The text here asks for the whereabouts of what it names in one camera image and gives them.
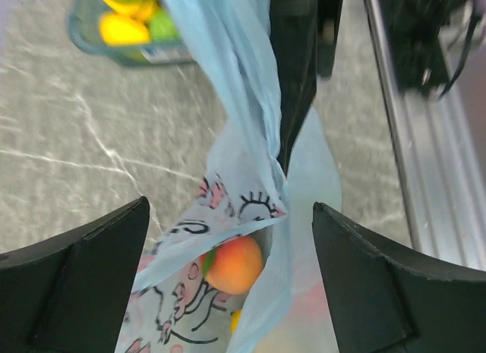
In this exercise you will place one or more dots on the orange fake peach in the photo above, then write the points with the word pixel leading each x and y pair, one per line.
pixel 234 266

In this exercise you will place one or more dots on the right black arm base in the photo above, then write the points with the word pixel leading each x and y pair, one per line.
pixel 413 33

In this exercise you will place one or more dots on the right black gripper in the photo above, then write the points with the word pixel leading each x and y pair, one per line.
pixel 293 26

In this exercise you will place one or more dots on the yellow fake bananas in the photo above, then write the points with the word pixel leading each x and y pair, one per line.
pixel 137 9

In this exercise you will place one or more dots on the green fake custard apple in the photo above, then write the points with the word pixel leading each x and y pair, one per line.
pixel 161 26

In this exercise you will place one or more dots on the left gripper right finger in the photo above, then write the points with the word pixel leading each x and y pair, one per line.
pixel 386 297

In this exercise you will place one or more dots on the yellow fake mango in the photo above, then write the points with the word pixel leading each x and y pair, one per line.
pixel 235 316

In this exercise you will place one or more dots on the light blue plastic bag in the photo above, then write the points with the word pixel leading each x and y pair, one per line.
pixel 244 191

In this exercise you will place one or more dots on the teal plastic fruit basket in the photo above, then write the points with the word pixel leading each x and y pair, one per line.
pixel 84 32

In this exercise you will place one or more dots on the aluminium mounting rail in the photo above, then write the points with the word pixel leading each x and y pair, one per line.
pixel 444 192

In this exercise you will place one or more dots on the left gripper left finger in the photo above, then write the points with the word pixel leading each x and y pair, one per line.
pixel 69 292

